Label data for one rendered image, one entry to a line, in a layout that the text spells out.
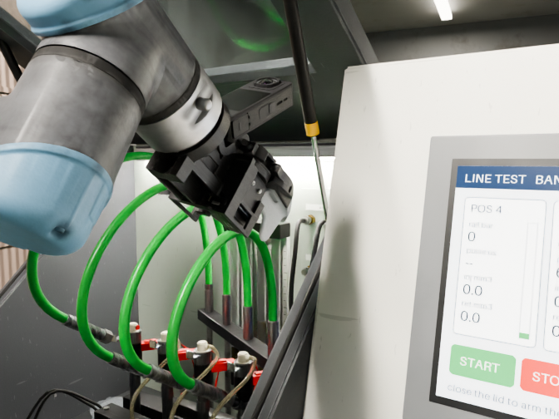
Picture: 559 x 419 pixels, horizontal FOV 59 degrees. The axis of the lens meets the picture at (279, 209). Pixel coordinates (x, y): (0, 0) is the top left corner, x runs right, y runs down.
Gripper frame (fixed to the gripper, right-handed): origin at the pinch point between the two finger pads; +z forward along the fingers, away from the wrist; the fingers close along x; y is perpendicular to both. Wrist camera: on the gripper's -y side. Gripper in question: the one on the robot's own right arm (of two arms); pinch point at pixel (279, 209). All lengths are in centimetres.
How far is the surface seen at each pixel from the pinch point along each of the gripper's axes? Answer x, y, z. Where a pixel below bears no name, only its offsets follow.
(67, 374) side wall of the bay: -57, 35, 42
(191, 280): -8.6, 11.3, 2.4
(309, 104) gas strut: -4.0, -16.9, 1.7
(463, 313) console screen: 21.6, 2.2, 11.3
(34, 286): -32.0, 20.2, 1.3
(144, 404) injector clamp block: -27, 31, 31
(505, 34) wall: -96, -509, 476
